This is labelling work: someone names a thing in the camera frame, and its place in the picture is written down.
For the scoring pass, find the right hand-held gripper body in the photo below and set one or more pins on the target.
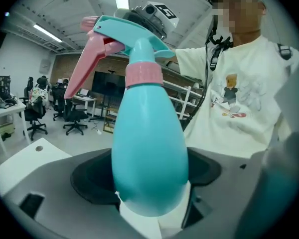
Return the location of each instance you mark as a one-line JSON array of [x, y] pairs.
[[152, 19]]

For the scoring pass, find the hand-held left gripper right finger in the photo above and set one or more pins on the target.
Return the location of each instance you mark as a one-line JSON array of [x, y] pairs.
[[204, 170]]

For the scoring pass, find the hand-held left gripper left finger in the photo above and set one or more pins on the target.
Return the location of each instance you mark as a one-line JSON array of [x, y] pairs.
[[94, 180]]

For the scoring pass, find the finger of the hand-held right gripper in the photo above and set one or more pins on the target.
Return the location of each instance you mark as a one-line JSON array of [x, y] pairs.
[[171, 64], [122, 12]]

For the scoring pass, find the teal pink spray bottle cap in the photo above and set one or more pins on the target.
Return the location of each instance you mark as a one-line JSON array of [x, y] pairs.
[[142, 51]]

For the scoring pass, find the teal spray bottle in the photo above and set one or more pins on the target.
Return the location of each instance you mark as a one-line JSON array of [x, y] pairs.
[[149, 146]]

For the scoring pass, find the white metal shelving rack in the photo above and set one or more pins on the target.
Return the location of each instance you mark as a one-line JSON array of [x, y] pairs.
[[184, 96]]

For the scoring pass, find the white power strip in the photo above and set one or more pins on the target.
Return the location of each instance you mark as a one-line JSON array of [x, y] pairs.
[[98, 132]]

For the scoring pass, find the wooden shelf unit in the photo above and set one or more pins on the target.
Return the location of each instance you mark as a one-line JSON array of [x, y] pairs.
[[110, 119]]

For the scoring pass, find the black office chair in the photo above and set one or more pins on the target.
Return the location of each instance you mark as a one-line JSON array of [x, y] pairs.
[[58, 103], [35, 118], [74, 119]]

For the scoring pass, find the person's cream printed t-shirt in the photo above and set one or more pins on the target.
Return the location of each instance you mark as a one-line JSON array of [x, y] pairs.
[[239, 103]]

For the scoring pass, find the person's head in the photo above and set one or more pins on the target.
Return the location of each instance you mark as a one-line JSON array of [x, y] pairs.
[[239, 9]]

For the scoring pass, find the open laptop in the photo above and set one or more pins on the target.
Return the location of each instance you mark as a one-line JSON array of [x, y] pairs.
[[84, 92]]

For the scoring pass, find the colourful patterned jacket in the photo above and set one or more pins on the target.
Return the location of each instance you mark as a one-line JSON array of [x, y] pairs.
[[37, 94]]

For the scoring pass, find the cluttered white desk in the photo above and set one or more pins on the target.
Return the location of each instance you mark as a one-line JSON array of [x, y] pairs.
[[7, 111]]

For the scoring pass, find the black pegboard stand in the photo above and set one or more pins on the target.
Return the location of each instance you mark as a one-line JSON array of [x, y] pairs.
[[3, 86]]

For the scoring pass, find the black head camera mount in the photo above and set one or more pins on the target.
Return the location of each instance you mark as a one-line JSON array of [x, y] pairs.
[[215, 53]]

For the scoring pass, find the large black wall screen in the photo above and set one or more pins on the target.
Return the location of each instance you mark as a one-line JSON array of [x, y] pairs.
[[108, 83]]

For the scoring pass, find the white wall box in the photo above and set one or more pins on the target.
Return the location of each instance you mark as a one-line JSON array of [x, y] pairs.
[[44, 66]]

